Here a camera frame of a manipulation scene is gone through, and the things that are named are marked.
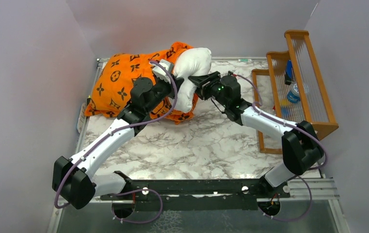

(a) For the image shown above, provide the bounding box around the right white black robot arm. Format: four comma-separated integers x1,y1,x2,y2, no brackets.
189,72,324,198

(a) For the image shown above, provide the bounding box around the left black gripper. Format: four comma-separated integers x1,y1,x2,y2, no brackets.
145,73,185,114

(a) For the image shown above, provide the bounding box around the blue white tape roll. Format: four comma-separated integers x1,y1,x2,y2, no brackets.
286,83,301,103

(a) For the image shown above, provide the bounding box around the yellow blue small item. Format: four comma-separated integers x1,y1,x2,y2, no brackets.
280,99,290,118

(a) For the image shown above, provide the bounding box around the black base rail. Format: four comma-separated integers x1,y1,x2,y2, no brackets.
100,174,290,212

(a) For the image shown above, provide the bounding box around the white power strip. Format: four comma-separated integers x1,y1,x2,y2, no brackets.
76,102,87,134

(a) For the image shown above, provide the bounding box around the white pillow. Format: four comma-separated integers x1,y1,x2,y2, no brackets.
173,48,212,113

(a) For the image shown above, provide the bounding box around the orange patterned pillowcase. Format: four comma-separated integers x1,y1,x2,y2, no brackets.
84,42,193,118

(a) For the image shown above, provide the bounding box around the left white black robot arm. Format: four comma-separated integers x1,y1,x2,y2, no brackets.
52,77,184,209

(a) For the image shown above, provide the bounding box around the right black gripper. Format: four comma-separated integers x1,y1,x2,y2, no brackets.
189,71,229,108

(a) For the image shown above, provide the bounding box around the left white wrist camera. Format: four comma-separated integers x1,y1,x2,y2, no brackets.
150,59,174,83

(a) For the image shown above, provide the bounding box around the aluminium table frame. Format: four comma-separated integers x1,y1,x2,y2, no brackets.
52,60,337,222

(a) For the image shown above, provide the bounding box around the wooden tiered rack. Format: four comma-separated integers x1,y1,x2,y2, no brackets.
252,30,339,140

